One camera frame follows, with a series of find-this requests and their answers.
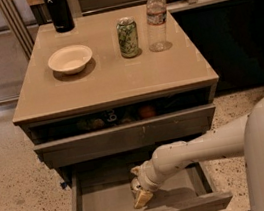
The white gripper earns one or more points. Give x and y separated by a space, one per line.
144 178

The silver 7up can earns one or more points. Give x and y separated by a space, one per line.
136 187

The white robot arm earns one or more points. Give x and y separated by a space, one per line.
243 136

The grey middle drawer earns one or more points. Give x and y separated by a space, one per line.
104 185

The grey drawer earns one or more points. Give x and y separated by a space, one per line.
180 115
104 185

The orange fruit in drawer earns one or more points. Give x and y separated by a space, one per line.
147 112

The grey top drawer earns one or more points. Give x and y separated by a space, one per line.
180 115

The grey drawer cabinet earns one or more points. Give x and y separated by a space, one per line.
109 80

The green soda can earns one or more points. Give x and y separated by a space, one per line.
127 37

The black snack bag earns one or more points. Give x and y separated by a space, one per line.
102 120

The white paper bowl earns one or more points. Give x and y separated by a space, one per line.
70 60

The clear plastic water bottle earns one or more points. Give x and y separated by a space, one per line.
156 13

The black insulated flask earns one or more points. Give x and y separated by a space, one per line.
60 14

